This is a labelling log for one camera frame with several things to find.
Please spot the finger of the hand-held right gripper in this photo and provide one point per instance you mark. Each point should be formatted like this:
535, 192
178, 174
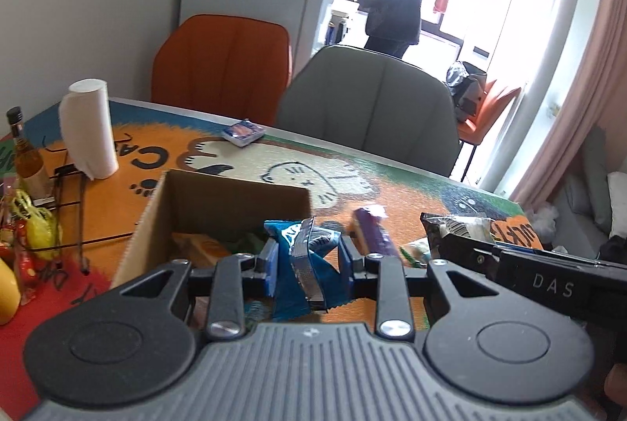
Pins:
470, 254

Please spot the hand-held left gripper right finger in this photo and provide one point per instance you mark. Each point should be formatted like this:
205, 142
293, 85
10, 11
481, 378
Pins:
345, 268

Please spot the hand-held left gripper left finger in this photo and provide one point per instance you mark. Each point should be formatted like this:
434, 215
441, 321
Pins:
271, 266

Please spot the blue snack packet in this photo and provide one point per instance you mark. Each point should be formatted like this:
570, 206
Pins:
299, 264

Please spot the black and silver snack packet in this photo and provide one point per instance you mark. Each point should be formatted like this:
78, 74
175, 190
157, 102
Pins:
455, 225

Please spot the purple snack packet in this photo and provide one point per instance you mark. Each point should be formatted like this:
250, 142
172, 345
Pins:
372, 235

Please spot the green crinkled snack packet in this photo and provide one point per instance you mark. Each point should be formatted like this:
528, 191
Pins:
415, 253

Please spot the yellow bread packet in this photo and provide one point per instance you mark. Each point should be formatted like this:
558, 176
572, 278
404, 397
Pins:
203, 249

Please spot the cardboard box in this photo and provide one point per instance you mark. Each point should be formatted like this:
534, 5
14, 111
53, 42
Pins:
220, 205

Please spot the black bag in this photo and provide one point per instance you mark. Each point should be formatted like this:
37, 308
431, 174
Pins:
615, 249

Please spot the white plastic bag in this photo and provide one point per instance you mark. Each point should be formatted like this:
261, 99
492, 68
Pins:
544, 220

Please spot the grey sofa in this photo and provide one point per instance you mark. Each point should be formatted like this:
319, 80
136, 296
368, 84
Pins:
588, 205

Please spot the white pillow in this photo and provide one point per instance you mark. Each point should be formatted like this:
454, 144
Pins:
618, 205

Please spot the small blue card pack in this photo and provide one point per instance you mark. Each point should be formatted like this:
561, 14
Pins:
242, 132

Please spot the orange dining chair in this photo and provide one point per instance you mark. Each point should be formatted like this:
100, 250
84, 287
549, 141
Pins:
490, 112

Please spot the grey upholstered chair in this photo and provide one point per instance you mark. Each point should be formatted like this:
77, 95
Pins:
367, 112

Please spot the black backpack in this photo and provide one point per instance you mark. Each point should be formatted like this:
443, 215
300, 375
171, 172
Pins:
465, 88

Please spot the orange upholstered chair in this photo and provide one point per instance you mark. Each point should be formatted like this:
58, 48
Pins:
220, 68

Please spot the pink curtain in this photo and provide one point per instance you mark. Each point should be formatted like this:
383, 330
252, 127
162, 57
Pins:
578, 58

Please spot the white paper towel roll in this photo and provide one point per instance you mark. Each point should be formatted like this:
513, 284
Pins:
88, 127

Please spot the yellow plastic bag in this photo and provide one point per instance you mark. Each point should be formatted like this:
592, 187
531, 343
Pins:
39, 230

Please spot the glass bottle with amber liquid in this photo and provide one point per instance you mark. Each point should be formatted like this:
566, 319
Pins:
29, 161

